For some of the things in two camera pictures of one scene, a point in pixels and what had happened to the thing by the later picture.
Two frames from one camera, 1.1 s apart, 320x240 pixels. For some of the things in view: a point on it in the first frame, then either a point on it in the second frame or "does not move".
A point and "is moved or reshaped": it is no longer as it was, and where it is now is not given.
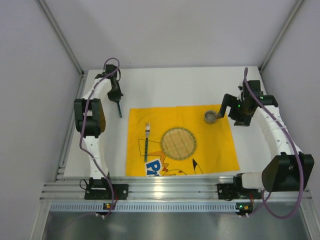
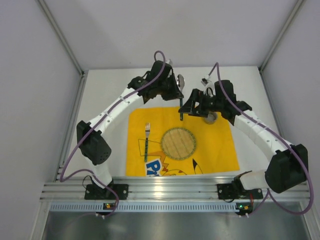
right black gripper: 227,103 -> 195,104
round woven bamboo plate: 178,143 does not move
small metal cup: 210,117 does not move
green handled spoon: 120,115 is moved or reshaped
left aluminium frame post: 63,36 does not move
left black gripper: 115,95 -> 171,88
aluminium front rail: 158,189 does not move
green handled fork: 147,130 does not move
